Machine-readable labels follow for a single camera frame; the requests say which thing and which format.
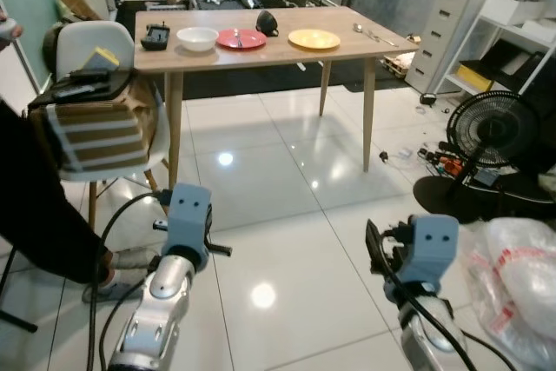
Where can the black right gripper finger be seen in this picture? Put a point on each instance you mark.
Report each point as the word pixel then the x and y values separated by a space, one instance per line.
pixel 373 245

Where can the yellow plate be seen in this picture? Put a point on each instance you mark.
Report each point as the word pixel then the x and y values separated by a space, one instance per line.
pixel 314 39

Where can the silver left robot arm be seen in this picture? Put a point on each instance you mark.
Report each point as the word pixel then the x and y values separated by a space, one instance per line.
pixel 161 301

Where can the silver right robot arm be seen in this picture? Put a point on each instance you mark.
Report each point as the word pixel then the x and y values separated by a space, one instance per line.
pixel 430 327

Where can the person's grey shoe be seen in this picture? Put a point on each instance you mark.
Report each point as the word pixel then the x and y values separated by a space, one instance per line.
pixel 126 262

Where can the black power strip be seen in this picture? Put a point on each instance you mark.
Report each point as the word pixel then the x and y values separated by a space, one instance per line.
pixel 439 162

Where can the clear plastic bag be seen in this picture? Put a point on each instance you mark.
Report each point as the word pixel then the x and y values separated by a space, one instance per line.
pixel 512 284

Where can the white-striped cardboard box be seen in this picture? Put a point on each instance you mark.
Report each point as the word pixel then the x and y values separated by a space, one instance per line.
pixel 100 141

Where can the black floor fan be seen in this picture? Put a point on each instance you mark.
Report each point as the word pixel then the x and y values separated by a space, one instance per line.
pixel 486 132

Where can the person's black trouser leg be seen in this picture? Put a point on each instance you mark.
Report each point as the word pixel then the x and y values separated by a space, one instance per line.
pixel 39 206

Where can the wooden dining table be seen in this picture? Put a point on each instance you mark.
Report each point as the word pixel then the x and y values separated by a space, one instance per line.
pixel 261 56

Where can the black flat bag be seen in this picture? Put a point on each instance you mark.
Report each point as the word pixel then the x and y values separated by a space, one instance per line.
pixel 82 89

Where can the white bowl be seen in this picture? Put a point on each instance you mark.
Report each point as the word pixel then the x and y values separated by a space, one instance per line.
pixel 197 39

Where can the silver utensil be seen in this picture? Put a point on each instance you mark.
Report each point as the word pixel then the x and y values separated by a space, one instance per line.
pixel 238 38

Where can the red plate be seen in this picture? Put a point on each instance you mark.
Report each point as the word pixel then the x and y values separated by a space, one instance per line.
pixel 252 40

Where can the black electronic device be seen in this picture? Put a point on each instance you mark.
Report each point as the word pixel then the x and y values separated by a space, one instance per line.
pixel 156 38

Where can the silver fork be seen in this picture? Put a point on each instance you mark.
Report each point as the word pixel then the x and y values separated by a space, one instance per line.
pixel 382 39

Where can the yellow small packet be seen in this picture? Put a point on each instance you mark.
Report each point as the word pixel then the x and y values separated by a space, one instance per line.
pixel 102 58

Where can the white drawer unit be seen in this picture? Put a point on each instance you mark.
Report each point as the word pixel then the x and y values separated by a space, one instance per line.
pixel 443 32

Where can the white shell chair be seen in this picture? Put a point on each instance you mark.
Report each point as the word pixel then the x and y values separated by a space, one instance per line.
pixel 87 41

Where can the white shelf rack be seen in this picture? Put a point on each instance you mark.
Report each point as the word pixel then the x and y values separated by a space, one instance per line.
pixel 512 10

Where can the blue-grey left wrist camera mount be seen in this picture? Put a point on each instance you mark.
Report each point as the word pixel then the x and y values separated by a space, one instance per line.
pixel 189 215

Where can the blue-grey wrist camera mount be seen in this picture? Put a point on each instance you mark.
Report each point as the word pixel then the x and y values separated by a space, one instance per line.
pixel 189 215
pixel 434 245

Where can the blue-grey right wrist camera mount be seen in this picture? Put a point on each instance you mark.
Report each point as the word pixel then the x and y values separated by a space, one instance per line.
pixel 434 245

